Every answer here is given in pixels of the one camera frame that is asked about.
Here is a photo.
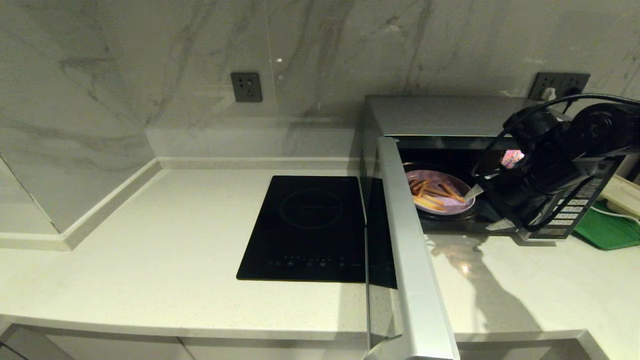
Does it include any orange french fries heap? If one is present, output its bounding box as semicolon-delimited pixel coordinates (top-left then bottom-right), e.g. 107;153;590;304
410;178;466;212

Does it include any grey single wall socket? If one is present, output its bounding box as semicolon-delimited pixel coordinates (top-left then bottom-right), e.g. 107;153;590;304
230;72;263;104

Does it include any grey double wall socket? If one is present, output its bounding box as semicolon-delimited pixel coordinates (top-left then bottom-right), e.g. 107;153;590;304
529;72;591;101

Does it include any lavender plate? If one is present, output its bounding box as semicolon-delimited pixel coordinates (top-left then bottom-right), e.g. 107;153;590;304
406;170;476;216

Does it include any black glass induction cooktop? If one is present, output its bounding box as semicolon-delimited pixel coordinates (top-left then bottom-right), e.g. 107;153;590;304
236;175;398;289

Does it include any green board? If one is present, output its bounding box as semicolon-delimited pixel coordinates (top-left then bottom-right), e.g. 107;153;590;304
573;200;640;251

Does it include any silver Panasonic microwave oven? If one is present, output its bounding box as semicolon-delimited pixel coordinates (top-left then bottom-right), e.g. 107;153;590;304
361;95;626;242

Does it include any black smooth arm cable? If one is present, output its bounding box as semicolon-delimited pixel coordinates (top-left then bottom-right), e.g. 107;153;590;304
470;93;640;233

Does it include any white cable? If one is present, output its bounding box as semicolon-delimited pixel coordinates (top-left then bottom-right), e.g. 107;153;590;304
592;202;640;222

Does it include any white power strip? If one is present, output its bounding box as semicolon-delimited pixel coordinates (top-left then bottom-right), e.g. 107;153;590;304
599;175;640;219

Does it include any black glass microwave door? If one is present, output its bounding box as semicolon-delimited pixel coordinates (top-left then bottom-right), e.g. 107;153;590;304
361;136;461;360

